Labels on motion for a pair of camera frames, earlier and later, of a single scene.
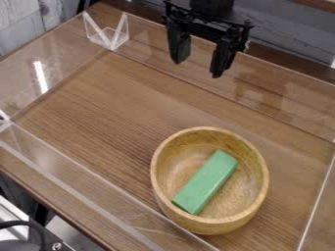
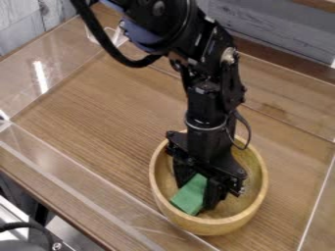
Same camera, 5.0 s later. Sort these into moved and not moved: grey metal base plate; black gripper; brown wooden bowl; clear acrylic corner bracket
Moved: black gripper
Not moved: grey metal base plate; brown wooden bowl; clear acrylic corner bracket
